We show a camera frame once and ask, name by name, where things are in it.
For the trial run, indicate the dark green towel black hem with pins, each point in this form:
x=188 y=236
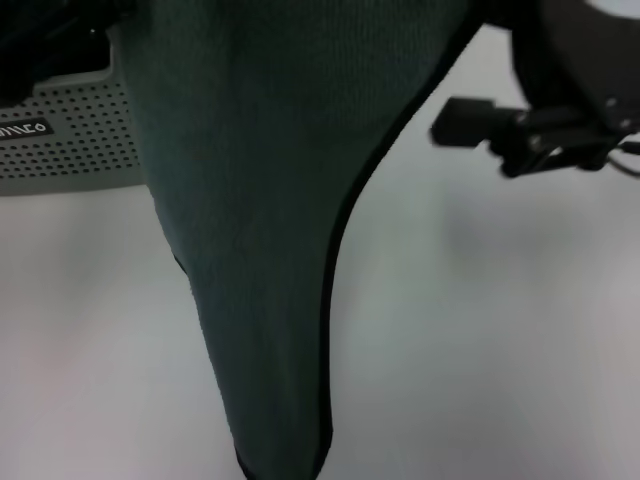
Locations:
x=250 y=150

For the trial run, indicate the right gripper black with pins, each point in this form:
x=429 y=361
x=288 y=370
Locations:
x=570 y=55

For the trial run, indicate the gray-green perforated storage box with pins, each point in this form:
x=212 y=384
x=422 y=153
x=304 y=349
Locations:
x=75 y=150

